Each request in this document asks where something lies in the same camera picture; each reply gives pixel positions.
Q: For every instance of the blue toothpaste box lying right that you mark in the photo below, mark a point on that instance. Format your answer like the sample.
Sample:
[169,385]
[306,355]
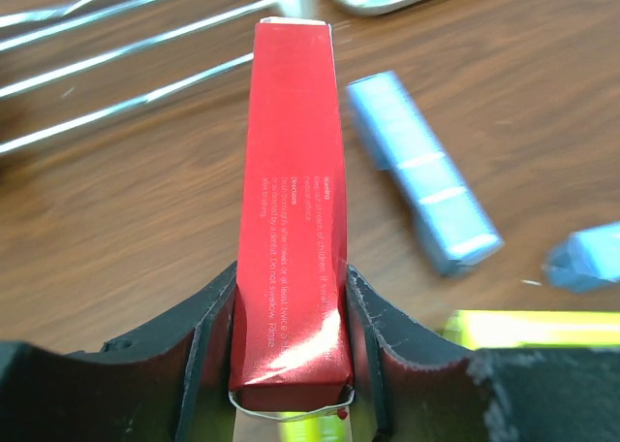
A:
[586,260]

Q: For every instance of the yellow toothpaste box centre left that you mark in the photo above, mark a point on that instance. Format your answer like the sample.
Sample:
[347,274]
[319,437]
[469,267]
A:
[297,427]

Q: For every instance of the yellow toothpaste box centre right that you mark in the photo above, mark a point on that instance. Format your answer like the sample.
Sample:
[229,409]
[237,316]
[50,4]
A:
[475,329]

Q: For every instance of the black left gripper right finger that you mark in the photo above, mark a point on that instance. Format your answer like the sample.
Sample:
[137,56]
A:
[413,385]

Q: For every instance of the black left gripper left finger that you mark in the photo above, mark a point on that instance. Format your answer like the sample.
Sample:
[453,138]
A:
[165,380]

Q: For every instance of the white metal shelf rack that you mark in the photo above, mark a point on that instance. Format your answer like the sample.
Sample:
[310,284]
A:
[61,19]

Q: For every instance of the upright blue toothpaste box centre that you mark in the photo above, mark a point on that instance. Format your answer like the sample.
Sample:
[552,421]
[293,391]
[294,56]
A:
[454,230]

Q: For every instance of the yellow toothpaste box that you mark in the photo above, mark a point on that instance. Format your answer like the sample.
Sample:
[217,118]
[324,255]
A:
[297,427]
[475,329]

